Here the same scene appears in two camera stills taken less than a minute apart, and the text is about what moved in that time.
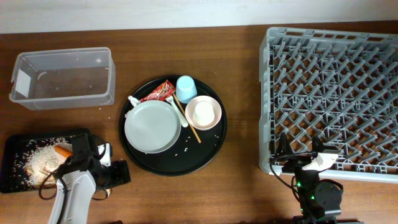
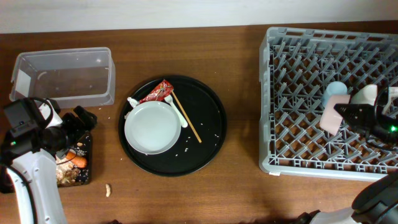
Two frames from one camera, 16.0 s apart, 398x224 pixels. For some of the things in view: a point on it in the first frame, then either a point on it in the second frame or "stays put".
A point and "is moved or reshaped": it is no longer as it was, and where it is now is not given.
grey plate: x=152 y=126 stays put
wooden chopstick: x=188 y=121 stays put
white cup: x=203 y=113 to x=367 y=94
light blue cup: x=186 y=89 to x=334 y=88
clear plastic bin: x=63 y=79 stays put
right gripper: x=296 y=163 to x=365 y=117
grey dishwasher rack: x=340 y=86 stays put
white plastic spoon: x=182 y=119 stays put
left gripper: x=120 y=173 to x=87 y=119
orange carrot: x=63 y=151 is moved or reshaped
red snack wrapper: x=162 y=93 stays put
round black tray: x=187 y=154 stays put
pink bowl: x=203 y=112 to x=331 y=119
